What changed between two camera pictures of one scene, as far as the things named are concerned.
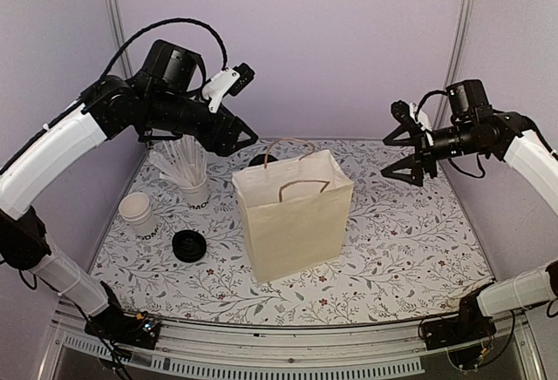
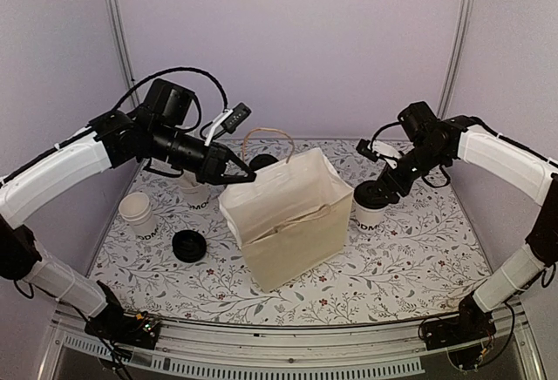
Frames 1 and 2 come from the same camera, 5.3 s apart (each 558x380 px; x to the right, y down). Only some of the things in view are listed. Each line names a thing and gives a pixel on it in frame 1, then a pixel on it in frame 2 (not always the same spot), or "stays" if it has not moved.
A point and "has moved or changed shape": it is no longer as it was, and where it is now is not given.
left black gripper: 233,125 → 214,165
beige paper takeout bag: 296,212 has moved or changed shape
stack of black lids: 188,246 stays
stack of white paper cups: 135,207 stays
